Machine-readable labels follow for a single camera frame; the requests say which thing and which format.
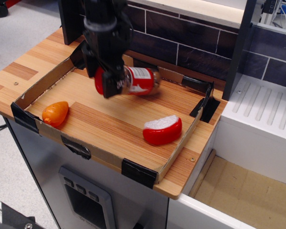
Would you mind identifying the white toy sink drainboard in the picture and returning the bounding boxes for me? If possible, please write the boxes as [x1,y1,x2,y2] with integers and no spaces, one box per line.
[221,75,286,142]

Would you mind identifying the dark grey post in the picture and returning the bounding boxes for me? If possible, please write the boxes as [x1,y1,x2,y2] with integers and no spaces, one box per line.
[222,0,256,101]
[58,0,85,45]

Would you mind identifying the black caster wheel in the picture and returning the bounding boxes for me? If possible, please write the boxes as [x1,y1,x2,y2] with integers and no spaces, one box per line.
[0,0,10,18]

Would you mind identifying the red white toy cheese wedge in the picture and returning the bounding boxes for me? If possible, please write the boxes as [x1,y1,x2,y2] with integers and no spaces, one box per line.
[143,115,182,145]

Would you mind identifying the orange toy carrot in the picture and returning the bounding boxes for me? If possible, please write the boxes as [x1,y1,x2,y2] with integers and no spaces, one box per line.
[42,101,69,127]

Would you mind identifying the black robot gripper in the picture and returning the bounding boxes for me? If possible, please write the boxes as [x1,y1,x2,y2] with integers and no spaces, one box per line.
[83,16,133,98]

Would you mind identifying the grey oven control panel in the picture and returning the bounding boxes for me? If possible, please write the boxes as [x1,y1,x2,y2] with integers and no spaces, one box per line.
[59,167,116,229]

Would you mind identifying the dark grey left post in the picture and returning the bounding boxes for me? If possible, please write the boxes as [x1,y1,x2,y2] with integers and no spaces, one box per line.
[58,0,85,45]

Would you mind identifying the cardboard fence with black tape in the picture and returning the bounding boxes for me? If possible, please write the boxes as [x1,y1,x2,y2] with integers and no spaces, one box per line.
[11,43,226,196]

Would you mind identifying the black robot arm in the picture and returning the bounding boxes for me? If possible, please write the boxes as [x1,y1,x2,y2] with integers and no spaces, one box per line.
[82,0,133,98]

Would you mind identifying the red-lidded spice bottle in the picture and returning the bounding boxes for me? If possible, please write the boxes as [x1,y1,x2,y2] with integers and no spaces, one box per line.
[94,66,162,95]

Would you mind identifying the dark grey right post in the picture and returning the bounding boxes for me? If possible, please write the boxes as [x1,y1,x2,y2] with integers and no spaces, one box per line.
[222,0,256,101]

